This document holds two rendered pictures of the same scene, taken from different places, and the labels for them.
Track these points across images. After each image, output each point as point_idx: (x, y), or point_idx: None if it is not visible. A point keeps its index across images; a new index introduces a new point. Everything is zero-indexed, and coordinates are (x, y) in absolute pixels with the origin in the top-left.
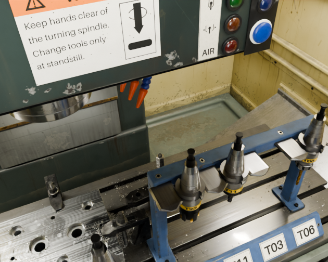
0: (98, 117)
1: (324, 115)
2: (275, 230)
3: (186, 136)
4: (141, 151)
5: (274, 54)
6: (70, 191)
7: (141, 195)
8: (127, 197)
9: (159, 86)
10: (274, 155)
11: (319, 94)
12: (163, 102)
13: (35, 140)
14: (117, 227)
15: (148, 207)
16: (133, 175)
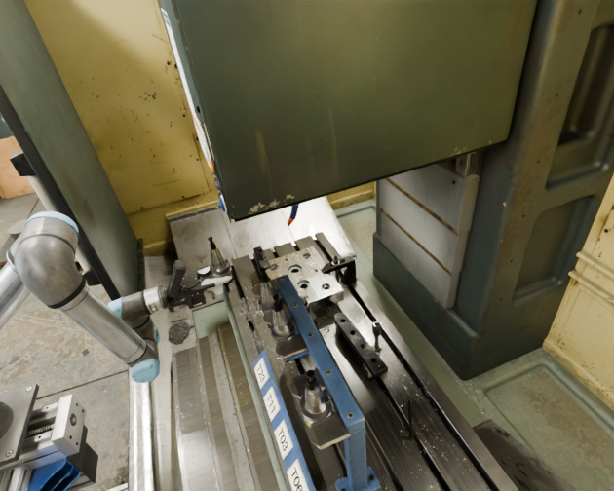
0: (435, 274)
1: (307, 381)
2: (295, 437)
3: (554, 434)
4: (459, 352)
5: None
6: (360, 284)
7: (342, 322)
8: (339, 314)
9: (608, 358)
10: (441, 489)
11: None
12: (602, 385)
13: (399, 244)
14: None
15: (344, 340)
16: (382, 324)
